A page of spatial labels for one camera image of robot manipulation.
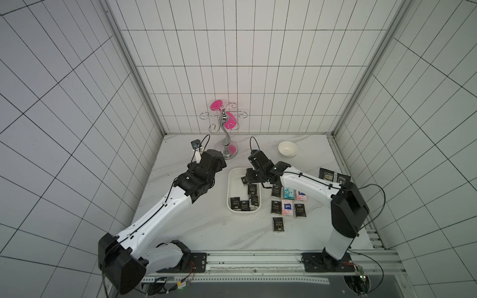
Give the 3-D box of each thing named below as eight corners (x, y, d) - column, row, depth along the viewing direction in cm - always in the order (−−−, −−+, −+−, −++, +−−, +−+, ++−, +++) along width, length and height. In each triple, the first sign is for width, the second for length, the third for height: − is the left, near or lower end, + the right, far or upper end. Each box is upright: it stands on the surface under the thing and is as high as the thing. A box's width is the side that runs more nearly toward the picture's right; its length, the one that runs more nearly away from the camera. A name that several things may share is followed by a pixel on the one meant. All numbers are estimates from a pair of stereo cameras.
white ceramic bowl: (279, 158, 108) (280, 154, 105) (277, 145, 115) (277, 141, 112) (298, 158, 108) (299, 154, 105) (294, 145, 115) (296, 141, 112)
